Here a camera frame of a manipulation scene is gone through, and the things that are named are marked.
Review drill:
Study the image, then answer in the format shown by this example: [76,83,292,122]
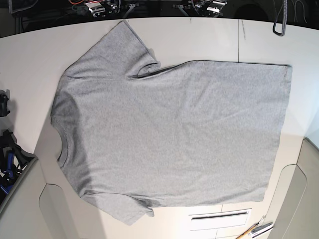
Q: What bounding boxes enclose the grey T-shirt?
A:
[51,22,293,225]

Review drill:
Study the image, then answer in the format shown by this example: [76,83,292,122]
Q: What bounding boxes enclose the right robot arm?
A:
[68,0,140,18]

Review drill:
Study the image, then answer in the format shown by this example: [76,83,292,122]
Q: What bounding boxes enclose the black braided cable loop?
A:
[273,0,289,37]

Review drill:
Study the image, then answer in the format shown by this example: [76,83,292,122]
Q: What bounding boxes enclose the blue and black equipment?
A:
[0,129,36,196]

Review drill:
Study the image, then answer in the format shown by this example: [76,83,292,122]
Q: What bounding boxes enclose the wooden handled tool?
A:
[236,224,257,239]

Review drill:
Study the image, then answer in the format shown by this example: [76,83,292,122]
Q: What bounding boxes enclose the black device at left edge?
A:
[0,90,10,118]

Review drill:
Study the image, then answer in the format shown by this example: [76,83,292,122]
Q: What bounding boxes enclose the white cable slot plate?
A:
[189,209,252,231]

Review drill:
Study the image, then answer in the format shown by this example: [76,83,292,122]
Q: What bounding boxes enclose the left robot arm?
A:
[172,0,228,18]

